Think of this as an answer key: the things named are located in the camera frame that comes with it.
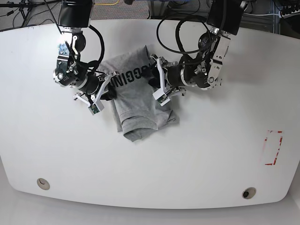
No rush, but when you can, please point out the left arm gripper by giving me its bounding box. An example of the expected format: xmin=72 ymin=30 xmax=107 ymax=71
xmin=148 ymin=54 xmax=186 ymax=98

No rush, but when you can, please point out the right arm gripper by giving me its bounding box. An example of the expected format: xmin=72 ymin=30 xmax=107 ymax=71
xmin=73 ymin=71 xmax=119 ymax=107

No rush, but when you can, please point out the grey HUGO T-shirt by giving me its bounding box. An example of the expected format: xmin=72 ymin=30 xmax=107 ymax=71
xmin=98 ymin=46 xmax=179 ymax=142

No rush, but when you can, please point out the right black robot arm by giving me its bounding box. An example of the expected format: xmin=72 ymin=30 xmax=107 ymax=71
xmin=53 ymin=0 xmax=119 ymax=114

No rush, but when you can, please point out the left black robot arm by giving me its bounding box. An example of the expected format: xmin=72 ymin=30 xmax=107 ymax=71
xmin=149 ymin=0 xmax=248 ymax=106

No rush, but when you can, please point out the black tripod stand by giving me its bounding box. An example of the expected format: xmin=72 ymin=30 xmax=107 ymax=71
xmin=0 ymin=0 xmax=61 ymax=29

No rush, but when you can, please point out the red tape rectangle marking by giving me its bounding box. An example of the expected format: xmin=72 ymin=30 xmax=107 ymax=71
xmin=262 ymin=130 xmax=283 ymax=165

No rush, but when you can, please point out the white power strip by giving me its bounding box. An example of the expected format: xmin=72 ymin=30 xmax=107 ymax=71
xmin=279 ymin=4 xmax=300 ymax=19

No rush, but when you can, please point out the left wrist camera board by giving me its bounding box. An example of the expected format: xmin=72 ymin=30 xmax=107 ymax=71
xmin=152 ymin=89 xmax=171 ymax=106

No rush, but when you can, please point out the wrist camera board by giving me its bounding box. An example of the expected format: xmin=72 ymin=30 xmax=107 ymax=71
xmin=88 ymin=102 xmax=104 ymax=115
xmin=152 ymin=89 xmax=171 ymax=106

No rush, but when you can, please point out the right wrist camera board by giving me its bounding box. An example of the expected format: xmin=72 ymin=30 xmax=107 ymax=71
xmin=88 ymin=102 xmax=104 ymax=115

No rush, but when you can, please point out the aluminium frame rail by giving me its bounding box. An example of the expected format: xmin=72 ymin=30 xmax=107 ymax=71
xmin=148 ymin=0 xmax=169 ymax=19

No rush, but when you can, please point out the yellow cable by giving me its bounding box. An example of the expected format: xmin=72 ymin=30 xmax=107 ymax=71
xmin=93 ymin=0 xmax=120 ymax=7

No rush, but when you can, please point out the left table cable grommet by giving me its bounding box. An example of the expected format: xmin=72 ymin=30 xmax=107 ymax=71
xmin=37 ymin=178 xmax=50 ymax=190

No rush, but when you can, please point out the table cable grommet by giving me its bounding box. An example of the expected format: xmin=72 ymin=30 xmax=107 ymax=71
xmin=242 ymin=187 xmax=256 ymax=200
xmin=37 ymin=178 xmax=50 ymax=190

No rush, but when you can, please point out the right table cable grommet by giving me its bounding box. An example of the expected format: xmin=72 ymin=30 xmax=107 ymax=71
xmin=242 ymin=187 xmax=256 ymax=200

